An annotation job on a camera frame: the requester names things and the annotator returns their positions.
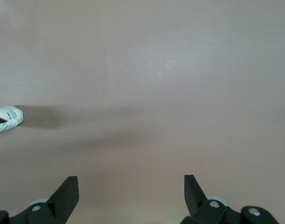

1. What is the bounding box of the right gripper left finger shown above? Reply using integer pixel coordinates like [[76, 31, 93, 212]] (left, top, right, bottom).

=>
[[8, 176, 79, 224]]

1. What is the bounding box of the white blue tennis ball can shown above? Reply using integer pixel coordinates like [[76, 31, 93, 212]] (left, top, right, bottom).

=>
[[0, 105, 25, 135]]

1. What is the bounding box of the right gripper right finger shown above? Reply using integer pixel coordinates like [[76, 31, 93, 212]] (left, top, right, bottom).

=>
[[181, 174, 243, 224]]

